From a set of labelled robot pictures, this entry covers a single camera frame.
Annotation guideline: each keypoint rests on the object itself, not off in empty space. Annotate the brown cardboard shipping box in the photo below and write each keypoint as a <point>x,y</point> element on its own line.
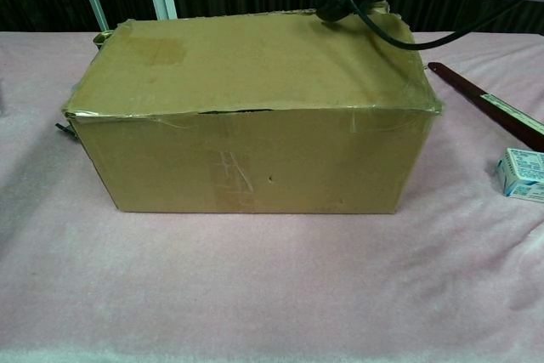
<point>255,159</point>

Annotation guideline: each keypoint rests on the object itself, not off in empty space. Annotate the dark red wooden stick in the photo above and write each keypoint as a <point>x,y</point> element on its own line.
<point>459,82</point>

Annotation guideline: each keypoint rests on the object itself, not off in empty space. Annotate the small blue white carton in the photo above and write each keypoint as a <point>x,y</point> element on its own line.
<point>523,174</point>

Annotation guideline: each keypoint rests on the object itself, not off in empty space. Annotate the pink fleece table cloth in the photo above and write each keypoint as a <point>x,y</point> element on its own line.
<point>255,286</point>

